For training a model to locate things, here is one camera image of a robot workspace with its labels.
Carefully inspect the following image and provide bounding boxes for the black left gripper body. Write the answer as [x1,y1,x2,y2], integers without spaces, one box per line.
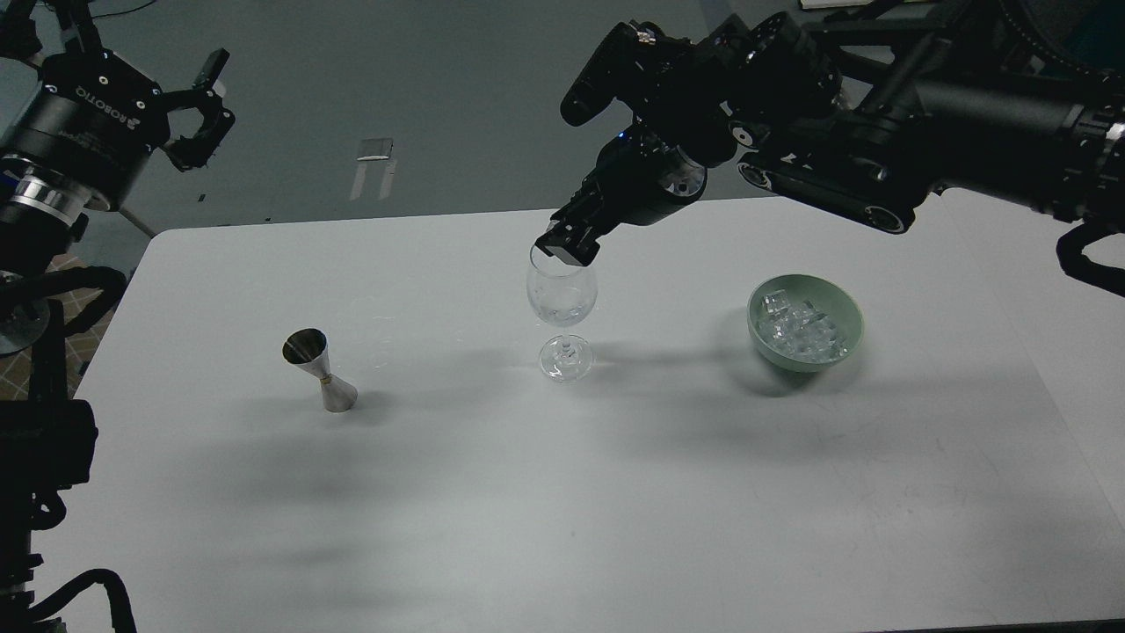
[3,49,171,211]

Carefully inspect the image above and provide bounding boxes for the steel cocktail jigger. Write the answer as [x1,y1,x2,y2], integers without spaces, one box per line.
[282,328,359,413]

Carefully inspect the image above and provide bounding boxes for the clear ice cubes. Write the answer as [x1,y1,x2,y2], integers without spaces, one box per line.
[756,291,851,364]

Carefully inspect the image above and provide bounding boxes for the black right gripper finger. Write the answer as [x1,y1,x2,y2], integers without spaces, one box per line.
[534,220,603,266]

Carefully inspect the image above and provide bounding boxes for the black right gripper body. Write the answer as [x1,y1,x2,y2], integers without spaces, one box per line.
[549,132,708,236]

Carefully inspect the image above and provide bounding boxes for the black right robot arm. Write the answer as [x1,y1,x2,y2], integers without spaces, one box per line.
[536,1,1124,293]

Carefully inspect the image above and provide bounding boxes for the checkered beige cushion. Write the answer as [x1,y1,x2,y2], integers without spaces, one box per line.
[1,255,113,401]

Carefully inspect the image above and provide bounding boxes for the green bowl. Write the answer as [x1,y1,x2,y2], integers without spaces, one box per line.
[744,273,865,374]

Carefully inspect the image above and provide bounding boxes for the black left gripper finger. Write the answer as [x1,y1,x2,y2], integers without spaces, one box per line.
[1,1,98,62]
[158,48,236,172]

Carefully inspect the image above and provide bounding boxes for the clear wine glass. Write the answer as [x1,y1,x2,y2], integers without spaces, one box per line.
[527,247,599,383]

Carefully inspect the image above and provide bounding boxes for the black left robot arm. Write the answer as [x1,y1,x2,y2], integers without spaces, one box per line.
[1,1,236,632]

